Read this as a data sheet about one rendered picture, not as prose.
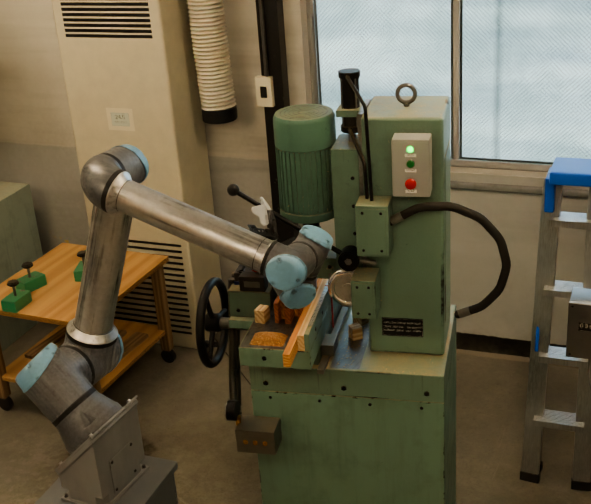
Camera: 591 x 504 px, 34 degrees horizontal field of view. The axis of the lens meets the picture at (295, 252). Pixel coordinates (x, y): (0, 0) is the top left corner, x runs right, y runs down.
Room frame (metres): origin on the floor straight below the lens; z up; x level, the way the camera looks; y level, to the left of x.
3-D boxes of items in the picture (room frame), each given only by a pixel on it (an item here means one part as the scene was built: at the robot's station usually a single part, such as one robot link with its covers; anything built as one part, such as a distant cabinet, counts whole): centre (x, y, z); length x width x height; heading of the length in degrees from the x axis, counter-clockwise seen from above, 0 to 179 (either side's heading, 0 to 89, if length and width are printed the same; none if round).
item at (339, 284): (2.49, -0.15, 1.02); 0.12 x 0.03 x 0.12; 75
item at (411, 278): (2.57, -0.34, 1.16); 0.22 x 0.22 x 0.72; 75
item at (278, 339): (2.43, 0.09, 0.91); 0.10 x 0.07 x 0.02; 75
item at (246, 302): (2.69, 0.13, 0.92); 0.15 x 0.13 x 0.09; 165
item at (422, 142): (2.42, -0.33, 1.40); 0.10 x 0.06 x 0.16; 75
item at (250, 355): (2.67, 0.05, 0.87); 0.61 x 0.30 x 0.06; 165
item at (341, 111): (2.60, -0.19, 1.54); 0.08 x 0.08 x 0.17; 75
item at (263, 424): (2.42, 0.15, 0.58); 0.12 x 0.08 x 0.08; 75
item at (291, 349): (2.56, -0.03, 0.92); 0.60 x 0.02 x 0.04; 165
